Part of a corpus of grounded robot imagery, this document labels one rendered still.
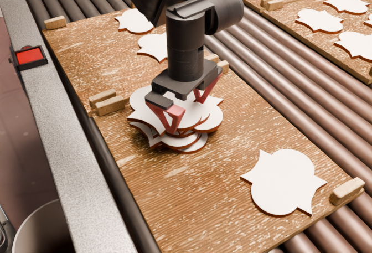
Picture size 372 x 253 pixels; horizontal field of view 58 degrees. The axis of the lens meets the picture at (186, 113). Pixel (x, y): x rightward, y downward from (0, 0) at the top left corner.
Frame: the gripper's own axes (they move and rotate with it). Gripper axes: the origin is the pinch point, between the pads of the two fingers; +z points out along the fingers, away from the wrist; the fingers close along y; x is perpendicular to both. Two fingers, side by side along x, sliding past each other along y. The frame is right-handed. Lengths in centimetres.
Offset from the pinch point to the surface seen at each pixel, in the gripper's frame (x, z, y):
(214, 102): -1.5, 2.1, 7.8
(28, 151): 116, 99, 16
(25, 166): 109, 99, 9
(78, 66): 35.9, 6.4, 5.7
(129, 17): 41, 5, 31
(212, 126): -4.6, 2.2, 1.7
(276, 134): -14.0, 7.1, 11.2
